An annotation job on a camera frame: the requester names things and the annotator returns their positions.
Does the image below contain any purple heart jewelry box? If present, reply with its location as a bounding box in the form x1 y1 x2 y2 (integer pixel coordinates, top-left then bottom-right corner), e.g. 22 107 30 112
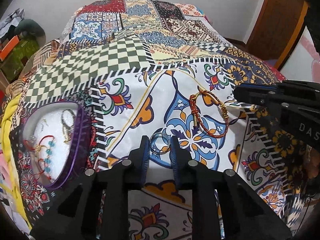
22 101 91 190

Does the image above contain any striped brown blanket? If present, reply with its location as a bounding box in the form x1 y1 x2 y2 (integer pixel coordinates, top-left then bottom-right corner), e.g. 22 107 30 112
4 40 60 99

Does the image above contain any silver ring bangle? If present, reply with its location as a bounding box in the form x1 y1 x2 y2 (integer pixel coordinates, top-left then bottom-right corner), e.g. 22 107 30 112
150 132 170 155

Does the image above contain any wooden wardrobe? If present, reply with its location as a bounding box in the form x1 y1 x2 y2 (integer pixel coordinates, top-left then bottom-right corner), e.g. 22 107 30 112
246 0 309 70

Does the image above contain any pile of grey clothes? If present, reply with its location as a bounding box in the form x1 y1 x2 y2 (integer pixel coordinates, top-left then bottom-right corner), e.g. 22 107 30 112
1 8 46 49

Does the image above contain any red beaded bracelet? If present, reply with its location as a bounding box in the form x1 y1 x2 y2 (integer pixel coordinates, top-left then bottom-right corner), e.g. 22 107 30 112
188 89 230 139

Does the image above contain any orange shoe box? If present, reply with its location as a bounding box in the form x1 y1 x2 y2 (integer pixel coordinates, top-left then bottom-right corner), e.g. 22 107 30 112
0 35 20 61

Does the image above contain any green patterned covered stand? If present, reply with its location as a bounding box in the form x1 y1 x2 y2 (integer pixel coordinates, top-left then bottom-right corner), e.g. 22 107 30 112
1 38 39 83

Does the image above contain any red cord turquoise bracelet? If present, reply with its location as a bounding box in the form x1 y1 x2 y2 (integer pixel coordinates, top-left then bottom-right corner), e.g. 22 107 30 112
23 134 57 181

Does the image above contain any yellow cloth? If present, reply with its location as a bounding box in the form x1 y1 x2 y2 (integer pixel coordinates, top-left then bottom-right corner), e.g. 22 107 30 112
1 94 31 233

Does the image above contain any silver keyring chain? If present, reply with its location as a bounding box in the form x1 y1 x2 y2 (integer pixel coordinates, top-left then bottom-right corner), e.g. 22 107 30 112
60 108 77 144

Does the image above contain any colourful patchwork bedspread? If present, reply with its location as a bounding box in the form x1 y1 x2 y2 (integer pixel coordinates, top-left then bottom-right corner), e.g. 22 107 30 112
1 0 310 239

